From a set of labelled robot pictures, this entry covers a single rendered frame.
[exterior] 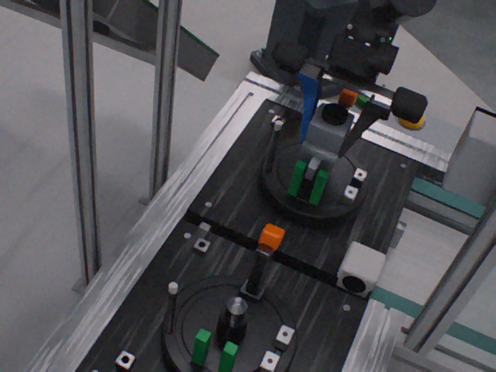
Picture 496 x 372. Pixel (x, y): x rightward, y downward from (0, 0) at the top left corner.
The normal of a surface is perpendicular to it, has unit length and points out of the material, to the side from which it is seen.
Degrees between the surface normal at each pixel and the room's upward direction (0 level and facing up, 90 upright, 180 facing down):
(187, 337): 0
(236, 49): 0
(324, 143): 90
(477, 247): 90
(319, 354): 0
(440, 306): 90
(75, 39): 90
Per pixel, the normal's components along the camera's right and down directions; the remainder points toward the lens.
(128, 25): 0.82, 0.50
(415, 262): 0.14, -0.66
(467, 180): -0.41, 0.64
